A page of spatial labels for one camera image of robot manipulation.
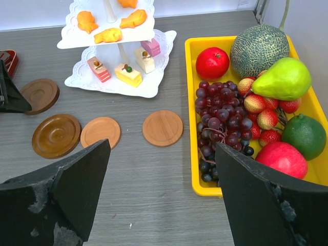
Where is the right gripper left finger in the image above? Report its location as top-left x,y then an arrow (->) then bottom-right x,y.
1,139 -> 111,245

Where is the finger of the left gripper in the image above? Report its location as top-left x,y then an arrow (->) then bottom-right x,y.
0,60 -> 32,113

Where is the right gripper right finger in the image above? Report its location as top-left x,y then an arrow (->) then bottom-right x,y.
215,143 -> 327,245

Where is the red dessert tray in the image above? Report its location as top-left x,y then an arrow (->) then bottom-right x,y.
1,50 -> 19,78

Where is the dark brown wooden saucer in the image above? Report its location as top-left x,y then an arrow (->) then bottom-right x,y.
31,114 -> 81,159

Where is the light wooden coaster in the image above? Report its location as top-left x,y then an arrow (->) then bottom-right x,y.
142,110 -> 184,147
80,117 -> 121,149

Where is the yellow cake slice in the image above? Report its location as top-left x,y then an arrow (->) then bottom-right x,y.
114,64 -> 142,88

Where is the white three-tier stand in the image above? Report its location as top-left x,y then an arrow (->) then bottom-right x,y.
57,0 -> 177,98

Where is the cream cake slice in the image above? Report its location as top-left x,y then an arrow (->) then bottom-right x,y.
134,47 -> 155,74

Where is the red pomegranate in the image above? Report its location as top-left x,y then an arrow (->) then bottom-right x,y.
255,141 -> 308,179

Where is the dark grapes bunch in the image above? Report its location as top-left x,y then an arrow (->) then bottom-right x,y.
199,146 -> 255,187

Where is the green lime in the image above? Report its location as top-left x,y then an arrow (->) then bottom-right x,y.
281,114 -> 326,161

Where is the yellow fruit bin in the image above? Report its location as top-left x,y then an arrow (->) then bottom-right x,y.
185,36 -> 327,197

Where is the purple grape bunch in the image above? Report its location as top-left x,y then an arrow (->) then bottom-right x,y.
195,80 -> 255,161

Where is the green pear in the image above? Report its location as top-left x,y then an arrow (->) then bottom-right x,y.
251,57 -> 312,101

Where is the red apple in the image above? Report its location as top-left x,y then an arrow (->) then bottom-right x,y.
196,47 -> 230,81

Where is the green melon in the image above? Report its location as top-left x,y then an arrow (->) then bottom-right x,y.
230,0 -> 291,79

